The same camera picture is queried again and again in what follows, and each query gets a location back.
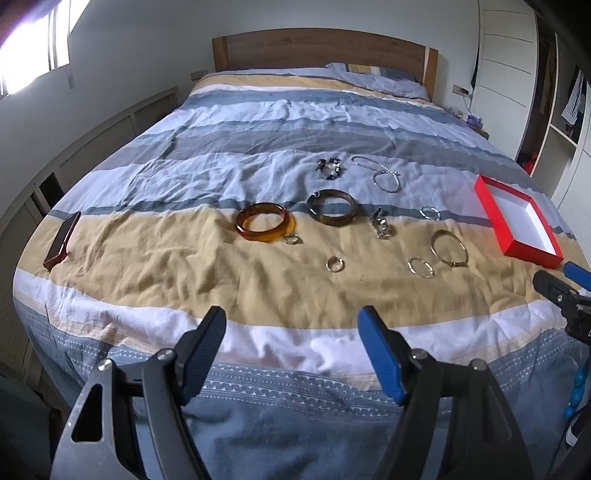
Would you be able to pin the red item in wardrobe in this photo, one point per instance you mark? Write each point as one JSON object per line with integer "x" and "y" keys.
{"x": 528, "y": 162}

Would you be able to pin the blue handle grip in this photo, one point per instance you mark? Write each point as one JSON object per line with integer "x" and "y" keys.
{"x": 576, "y": 396}

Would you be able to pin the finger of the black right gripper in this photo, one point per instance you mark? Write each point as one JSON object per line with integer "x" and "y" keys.
{"x": 552, "y": 288}

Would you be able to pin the wooden headboard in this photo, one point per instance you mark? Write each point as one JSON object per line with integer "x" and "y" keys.
{"x": 315, "y": 47}

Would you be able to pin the striped bed duvet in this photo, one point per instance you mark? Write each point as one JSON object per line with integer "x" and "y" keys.
{"x": 292, "y": 393}

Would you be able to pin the window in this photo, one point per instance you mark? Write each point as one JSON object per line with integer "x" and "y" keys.
{"x": 39, "y": 45}

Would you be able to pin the large thin gold bangle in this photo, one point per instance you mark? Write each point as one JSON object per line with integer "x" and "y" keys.
{"x": 449, "y": 249}

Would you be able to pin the red jewelry box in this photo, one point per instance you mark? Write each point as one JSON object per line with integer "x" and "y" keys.
{"x": 520, "y": 227}

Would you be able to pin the wall power outlet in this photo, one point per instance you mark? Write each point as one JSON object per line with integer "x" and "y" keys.
{"x": 460, "y": 91}

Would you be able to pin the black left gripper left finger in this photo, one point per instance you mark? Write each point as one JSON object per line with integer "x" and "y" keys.
{"x": 100, "y": 440}

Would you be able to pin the lavender pillow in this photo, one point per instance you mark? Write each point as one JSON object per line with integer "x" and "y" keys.
{"x": 381, "y": 79}

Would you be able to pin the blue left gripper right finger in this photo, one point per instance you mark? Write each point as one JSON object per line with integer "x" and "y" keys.
{"x": 483, "y": 439}

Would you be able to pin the wooden nightstand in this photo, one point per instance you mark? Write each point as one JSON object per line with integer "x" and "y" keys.
{"x": 462, "y": 116}

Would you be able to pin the white radiator cover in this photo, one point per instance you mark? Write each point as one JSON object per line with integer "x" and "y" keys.
{"x": 19, "y": 221}

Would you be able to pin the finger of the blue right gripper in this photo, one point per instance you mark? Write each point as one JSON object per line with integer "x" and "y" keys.
{"x": 577, "y": 274}

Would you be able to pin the dark brown bangle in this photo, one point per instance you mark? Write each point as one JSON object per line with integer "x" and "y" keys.
{"x": 332, "y": 207}

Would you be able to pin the purple tissue box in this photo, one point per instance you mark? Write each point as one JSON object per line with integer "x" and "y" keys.
{"x": 474, "y": 121}

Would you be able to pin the white wardrobe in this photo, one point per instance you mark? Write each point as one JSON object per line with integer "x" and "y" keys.
{"x": 525, "y": 73}

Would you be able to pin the silver twisted hoop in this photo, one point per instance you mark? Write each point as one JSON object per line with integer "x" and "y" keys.
{"x": 421, "y": 268}

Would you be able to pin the amber resin bangle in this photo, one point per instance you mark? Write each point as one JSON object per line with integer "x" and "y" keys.
{"x": 264, "y": 222}

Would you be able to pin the hanging striped shirt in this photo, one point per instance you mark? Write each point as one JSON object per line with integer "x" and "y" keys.
{"x": 571, "y": 109}

